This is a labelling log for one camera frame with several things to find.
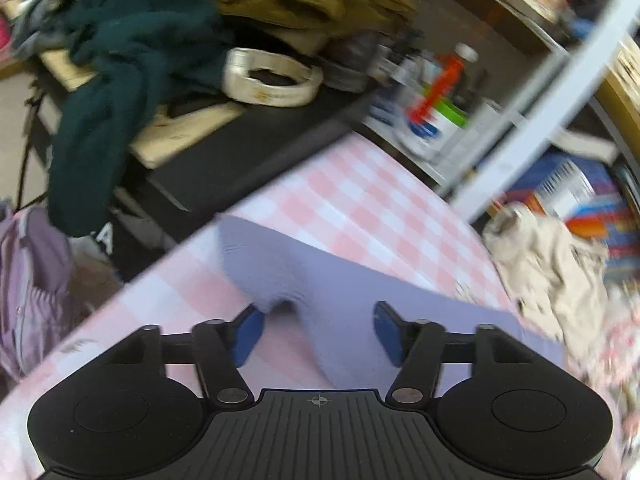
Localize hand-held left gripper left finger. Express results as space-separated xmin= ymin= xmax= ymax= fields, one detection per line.
xmin=102 ymin=305 xmax=266 ymax=406

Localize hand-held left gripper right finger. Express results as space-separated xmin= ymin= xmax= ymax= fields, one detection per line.
xmin=372 ymin=301 xmax=538 ymax=406

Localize lavender pants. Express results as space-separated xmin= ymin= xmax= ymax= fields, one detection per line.
xmin=216 ymin=214 xmax=571 ymax=391

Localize pink checkered bedsheet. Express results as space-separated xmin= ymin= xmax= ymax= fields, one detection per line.
xmin=0 ymin=130 xmax=640 ymax=480

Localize beige crumpled cloth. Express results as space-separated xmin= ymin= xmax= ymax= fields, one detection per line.
xmin=482 ymin=202 xmax=611 ymax=343

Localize black table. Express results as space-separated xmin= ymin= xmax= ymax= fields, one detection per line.
xmin=112 ymin=85 xmax=381 ymax=256

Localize light wooden board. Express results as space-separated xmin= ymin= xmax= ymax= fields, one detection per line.
xmin=40 ymin=50 xmax=246 ymax=168

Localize purple backpack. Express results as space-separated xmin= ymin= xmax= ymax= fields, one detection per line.
xmin=0 ymin=205 xmax=76 ymax=381

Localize blue printed box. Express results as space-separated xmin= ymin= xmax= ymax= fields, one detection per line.
xmin=505 ymin=152 xmax=621 ymax=221

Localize white tape roll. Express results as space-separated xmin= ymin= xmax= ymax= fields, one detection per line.
xmin=222 ymin=47 xmax=325 ymax=108

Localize dark green garment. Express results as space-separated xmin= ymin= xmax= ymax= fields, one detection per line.
xmin=47 ymin=0 xmax=236 ymax=238

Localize grey cloth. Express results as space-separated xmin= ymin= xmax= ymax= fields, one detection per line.
xmin=10 ymin=0 xmax=76 ymax=61

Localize white shelf frame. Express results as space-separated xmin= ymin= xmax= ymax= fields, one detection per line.
xmin=440 ymin=0 xmax=640 ymax=221

